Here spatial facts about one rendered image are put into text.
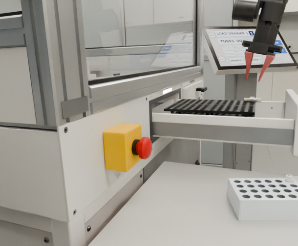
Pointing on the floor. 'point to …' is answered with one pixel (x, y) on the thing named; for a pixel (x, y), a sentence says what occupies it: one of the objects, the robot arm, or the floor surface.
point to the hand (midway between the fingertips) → (253, 77)
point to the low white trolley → (197, 213)
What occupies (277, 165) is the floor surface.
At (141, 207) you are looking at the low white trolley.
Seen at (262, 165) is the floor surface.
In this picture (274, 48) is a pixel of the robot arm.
